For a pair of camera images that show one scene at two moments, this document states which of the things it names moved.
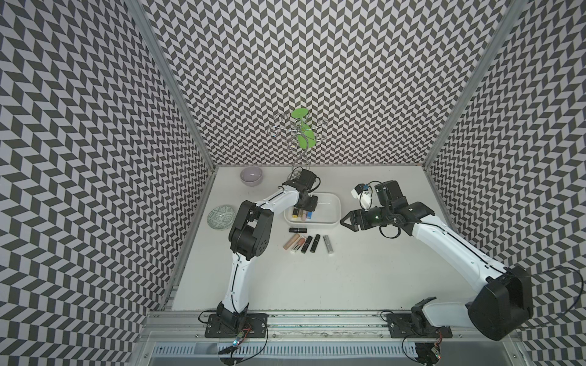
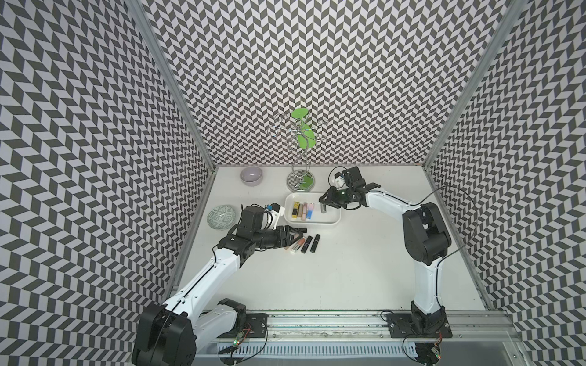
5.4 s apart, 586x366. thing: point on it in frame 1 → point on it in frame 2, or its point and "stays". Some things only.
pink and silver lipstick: (298, 245) stays
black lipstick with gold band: (313, 246) stays
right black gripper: (355, 219) → (331, 200)
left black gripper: (311, 207) → (287, 236)
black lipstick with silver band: (306, 244) stays
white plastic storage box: (328, 212) stays
